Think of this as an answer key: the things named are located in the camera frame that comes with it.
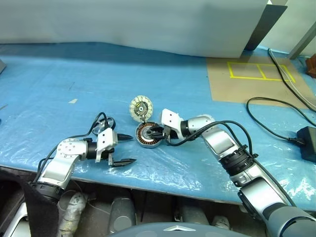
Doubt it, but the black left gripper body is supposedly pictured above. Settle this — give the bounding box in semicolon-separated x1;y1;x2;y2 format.
107;148;117;166

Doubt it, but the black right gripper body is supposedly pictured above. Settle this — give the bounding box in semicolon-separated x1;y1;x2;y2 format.
161;124;183;146

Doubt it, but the grey motor housing base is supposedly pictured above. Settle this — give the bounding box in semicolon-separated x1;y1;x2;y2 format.
134;121;164;149

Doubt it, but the round motor housing lid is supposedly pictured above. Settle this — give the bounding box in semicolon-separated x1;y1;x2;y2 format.
129;95;154;123

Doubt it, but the grey rounded shape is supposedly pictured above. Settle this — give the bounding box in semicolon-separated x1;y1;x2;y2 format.
58;192;87;237
179;205;211;226
108;196;137;233

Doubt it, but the brown cardboard sheet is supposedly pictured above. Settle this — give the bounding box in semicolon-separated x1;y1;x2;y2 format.
206;54;316;110

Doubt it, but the blue plastic table sheet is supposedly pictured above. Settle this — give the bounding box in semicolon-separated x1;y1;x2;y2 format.
0;43;316;212

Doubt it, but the grey robot torso cover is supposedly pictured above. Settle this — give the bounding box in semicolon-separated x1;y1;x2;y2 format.
110;221;239;237

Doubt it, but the white backdrop board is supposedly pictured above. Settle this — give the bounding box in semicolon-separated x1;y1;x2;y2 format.
0;0;270;59

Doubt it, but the black power adapter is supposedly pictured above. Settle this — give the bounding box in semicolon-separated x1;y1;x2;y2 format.
296;126;316;163

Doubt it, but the dark grey panel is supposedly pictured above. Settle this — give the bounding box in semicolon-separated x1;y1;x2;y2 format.
245;4;288;52

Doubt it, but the brown wooden object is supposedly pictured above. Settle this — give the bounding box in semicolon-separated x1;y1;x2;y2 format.
306;54;316;79

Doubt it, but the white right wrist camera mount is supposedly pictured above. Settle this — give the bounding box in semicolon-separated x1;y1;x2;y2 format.
159;108;184;132

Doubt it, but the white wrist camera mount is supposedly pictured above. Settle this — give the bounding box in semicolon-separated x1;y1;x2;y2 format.
159;108;184;132
95;128;119;163

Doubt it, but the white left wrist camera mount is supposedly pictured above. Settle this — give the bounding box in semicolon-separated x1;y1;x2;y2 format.
95;128;119;163

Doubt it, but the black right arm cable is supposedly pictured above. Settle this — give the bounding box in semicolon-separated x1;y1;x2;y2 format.
165;120;259;158

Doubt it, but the black power cable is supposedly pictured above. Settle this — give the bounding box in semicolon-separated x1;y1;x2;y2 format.
246;97;301;143

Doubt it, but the black fabric strap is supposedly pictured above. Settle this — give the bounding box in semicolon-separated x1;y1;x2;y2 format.
0;169;60;237

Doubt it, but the black and white cable pair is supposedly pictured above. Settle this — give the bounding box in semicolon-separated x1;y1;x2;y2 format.
268;47;316;110

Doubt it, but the grey metal post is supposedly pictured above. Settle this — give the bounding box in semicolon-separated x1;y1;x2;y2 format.
288;21;316;60

